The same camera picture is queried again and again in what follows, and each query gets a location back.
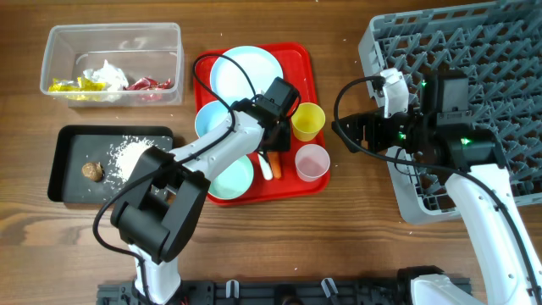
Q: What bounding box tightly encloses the pink plastic cup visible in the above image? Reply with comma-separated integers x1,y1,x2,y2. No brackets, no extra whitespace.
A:
295,144,330,182

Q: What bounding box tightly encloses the white rice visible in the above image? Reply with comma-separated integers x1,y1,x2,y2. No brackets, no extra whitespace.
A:
86,136,171,191

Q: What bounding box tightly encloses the brown nut shell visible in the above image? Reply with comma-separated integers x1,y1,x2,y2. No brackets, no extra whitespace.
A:
81,162,104,182

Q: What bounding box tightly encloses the yellow candy wrapper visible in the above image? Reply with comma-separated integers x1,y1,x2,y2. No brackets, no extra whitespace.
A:
47,76,107,101

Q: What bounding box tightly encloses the light blue bowl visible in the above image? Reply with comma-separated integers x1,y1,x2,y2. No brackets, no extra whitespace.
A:
195,101,230,137

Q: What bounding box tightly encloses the yellow plastic cup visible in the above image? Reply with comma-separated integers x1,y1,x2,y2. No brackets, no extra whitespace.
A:
290,103,325,141

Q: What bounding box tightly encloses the black plastic tray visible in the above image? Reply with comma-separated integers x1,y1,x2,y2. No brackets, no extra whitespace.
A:
47,125,174,204

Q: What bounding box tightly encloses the green bowl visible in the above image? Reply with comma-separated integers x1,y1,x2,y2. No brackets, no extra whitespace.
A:
209,156,254,200

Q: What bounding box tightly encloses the red snack wrapper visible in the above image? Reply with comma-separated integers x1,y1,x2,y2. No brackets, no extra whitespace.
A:
124,77,173,102

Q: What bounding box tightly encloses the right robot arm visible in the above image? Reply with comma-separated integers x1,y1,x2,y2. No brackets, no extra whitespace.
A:
332,69,541,304

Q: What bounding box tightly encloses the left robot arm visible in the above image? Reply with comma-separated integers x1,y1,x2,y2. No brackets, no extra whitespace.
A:
107,95,300,304

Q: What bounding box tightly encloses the light blue plate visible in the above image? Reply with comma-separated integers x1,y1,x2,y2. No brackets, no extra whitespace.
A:
210,46,284,105

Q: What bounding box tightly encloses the orange carrot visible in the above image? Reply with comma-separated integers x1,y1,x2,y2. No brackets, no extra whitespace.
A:
268,151,282,179

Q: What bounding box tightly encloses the grey dishwasher rack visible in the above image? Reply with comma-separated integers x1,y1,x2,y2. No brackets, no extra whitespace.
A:
358,1,541,206

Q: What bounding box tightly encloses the white plastic spoon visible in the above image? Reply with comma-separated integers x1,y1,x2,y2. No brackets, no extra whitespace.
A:
257,154,274,180

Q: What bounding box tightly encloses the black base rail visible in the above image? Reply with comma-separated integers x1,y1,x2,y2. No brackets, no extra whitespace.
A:
96,277,474,305

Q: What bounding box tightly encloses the white tissue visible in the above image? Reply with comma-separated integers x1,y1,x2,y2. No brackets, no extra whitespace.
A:
83,59,129,103

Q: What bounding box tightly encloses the clear plastic bin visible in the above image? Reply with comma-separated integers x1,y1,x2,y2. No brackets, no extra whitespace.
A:
40,23,185,108

